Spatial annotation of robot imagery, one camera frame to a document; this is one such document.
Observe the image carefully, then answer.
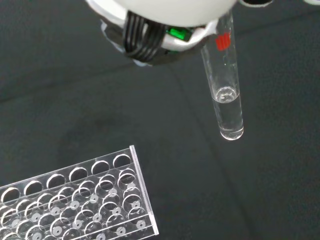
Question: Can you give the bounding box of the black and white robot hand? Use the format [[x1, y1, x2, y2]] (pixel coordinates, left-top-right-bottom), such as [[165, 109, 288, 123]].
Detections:
[[84, 0, 320, 67]]

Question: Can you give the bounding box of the clear plastic test tube rack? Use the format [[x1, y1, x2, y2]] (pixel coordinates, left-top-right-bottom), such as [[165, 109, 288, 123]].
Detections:
[[0, 144, 160, 240]]

